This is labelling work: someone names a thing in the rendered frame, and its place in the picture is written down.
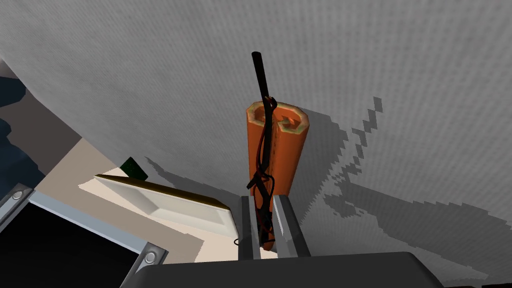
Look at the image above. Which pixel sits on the black panel with metal frame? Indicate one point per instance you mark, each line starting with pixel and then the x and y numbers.
pixel 60 248

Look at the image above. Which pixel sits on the small dark green block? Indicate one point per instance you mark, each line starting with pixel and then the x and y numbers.
pixel 134 168

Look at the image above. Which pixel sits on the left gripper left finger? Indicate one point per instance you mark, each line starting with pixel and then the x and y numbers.
pixel 244 228

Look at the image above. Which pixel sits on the white tray with dark rim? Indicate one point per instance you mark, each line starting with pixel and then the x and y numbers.
pixel 180 206

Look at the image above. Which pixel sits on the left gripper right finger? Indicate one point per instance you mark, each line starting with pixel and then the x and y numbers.
pixel 288 230

